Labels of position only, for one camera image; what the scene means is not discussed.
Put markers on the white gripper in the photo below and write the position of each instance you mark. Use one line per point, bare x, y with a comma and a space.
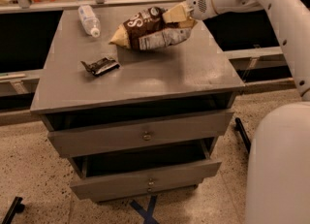
199, 5

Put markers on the brown chip bag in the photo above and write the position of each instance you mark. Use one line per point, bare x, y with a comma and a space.
147, 30

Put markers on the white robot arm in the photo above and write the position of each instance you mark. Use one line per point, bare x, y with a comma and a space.
278, 174

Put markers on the black rxbar chocolate wrapper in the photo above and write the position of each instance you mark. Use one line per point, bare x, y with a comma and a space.
101, 66

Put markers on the clear plastic water bottle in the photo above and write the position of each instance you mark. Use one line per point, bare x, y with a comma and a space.
89, 21

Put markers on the grey drawer cabinet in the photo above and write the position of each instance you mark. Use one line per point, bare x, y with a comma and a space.
194, 76

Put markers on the black table leg base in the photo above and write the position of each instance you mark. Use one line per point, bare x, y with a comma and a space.
240, 128

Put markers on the upper grey drawer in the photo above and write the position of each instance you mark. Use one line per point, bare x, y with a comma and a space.
140, 133

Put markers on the grey drawer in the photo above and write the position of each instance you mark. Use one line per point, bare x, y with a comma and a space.
140, 133
106, 188

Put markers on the lower grey drawer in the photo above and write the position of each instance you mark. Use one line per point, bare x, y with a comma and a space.
106, 188

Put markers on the blue tape cross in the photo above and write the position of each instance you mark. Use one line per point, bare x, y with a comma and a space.
146, 214

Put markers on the black leg bottom left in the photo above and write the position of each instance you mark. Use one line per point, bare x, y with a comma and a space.
17, 206

